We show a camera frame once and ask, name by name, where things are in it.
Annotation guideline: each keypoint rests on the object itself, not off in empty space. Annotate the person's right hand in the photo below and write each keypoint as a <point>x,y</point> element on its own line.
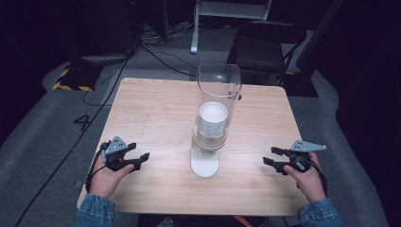
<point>310,184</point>

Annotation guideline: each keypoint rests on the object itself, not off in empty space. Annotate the black flat stand base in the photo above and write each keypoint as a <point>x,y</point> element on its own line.
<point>301,85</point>

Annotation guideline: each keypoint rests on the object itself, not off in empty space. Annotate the person's left hand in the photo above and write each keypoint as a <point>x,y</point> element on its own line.
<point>104,181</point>

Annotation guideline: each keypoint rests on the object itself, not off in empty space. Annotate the clear tube cup dispenser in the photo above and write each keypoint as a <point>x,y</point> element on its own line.
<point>205,164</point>

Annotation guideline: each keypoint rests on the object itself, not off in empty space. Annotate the black yellow striped floor base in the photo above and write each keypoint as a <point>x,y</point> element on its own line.
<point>78,78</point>

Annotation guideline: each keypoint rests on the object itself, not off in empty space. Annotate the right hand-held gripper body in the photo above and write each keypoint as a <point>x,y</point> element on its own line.
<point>301,157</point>

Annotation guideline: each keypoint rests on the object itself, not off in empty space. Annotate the stack of white paper cups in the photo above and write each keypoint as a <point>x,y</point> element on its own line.
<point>213,118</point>

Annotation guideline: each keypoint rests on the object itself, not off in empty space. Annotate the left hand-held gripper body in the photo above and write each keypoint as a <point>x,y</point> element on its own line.
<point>116,147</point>

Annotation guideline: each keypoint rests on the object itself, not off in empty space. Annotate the black folding chair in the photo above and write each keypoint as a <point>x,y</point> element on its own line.
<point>257,52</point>

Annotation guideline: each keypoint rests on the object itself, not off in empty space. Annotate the black slanted stand pole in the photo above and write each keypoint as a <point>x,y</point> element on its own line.
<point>318,34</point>

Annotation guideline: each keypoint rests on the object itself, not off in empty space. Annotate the white desk frame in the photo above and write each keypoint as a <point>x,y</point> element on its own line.
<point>195,31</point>

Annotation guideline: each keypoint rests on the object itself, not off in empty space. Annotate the dark equipment cabinet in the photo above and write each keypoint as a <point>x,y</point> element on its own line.
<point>110,28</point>

